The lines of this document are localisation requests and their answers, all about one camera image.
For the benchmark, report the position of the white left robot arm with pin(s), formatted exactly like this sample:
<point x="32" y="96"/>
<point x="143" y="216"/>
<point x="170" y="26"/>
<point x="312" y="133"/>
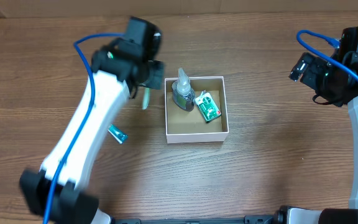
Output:
<point x="57" y="191"/>

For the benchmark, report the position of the green toothpaste tube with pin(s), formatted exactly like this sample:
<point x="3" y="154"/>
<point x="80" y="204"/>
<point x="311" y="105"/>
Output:
<point x="119" y="135"/>

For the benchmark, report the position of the clear soap pump bottle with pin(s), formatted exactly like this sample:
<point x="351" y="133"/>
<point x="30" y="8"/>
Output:
<point x="183" y="94"/>

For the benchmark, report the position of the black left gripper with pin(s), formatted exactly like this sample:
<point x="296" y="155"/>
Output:
<point x="153" y="77"/>

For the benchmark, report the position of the green tissue packet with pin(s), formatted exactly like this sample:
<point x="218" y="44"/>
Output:
<point x="207" y="106"/>

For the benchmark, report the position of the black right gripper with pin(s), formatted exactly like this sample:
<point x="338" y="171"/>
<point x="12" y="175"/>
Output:
<point x="313" y="64"/>

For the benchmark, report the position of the pink cardboard box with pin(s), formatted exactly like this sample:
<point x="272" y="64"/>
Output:
<point x="189" y="126"/>

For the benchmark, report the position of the green toothbrush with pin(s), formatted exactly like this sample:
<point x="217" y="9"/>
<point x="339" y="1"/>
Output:
<point x="146" y="98"/>

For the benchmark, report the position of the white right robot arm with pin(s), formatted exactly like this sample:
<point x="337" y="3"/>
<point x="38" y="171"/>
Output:
<point x="343" y="54"/>

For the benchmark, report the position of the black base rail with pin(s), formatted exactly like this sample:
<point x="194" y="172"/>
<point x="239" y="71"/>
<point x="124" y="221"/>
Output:
<point x="248" y="219"/>

